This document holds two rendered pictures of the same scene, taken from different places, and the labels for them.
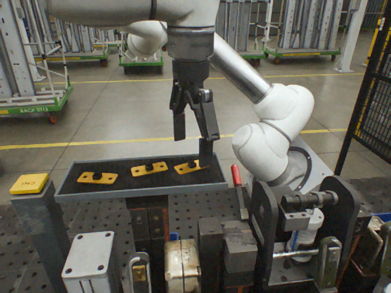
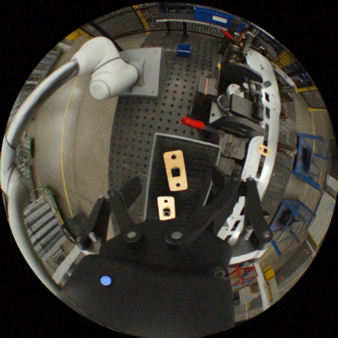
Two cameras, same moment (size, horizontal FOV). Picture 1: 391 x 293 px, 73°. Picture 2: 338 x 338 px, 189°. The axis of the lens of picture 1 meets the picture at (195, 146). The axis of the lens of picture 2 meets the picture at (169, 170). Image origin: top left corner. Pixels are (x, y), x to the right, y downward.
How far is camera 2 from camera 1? 56 cm
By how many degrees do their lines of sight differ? 61
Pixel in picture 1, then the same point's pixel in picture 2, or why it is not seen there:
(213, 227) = (228, 165)
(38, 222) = not seen: hidden behind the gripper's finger
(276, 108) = (93, 57)
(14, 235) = not seen: hidden behind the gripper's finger
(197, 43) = not seen: outside the picture
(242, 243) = (239, 148)
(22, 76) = (44, 207)
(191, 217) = (133, 138)
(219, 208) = (130, 117)
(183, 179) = (196, 186)
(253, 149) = (116, 83)
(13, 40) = (35, 213)
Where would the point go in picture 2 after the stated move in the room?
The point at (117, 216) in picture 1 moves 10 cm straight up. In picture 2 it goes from (123, 182) to (116, 187)
